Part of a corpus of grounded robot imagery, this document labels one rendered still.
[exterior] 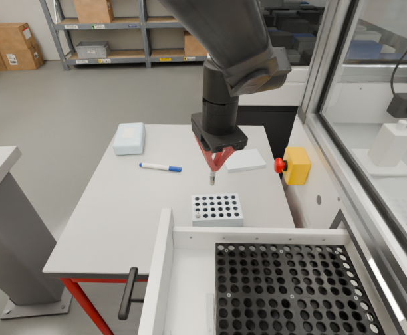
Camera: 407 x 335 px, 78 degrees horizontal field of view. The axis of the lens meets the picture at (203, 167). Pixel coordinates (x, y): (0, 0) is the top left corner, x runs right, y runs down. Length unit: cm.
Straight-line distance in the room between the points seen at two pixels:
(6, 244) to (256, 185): 89
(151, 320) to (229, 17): 34
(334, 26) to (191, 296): 57
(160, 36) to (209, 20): 425
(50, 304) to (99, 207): 87
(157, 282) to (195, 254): 14
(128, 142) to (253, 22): 70
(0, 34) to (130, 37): 170
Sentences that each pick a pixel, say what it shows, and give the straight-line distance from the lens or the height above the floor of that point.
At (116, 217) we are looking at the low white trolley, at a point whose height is 76.
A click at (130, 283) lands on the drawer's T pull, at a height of 91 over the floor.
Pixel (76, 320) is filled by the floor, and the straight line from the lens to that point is 147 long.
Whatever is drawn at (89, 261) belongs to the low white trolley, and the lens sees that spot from 65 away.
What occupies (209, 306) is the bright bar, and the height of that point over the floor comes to 85.
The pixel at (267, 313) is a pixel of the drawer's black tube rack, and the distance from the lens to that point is 41.
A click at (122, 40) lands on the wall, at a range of 453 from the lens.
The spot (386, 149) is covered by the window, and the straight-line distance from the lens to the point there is 45.
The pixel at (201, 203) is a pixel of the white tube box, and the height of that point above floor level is 80.
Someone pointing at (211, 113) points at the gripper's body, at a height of 110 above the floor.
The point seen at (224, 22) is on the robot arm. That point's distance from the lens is 21.
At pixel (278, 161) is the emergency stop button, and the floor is 89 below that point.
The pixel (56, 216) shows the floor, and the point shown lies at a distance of 189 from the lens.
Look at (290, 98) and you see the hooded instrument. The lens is 111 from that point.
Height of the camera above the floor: 128
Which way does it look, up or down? 40 degrees down
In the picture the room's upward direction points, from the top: straight up
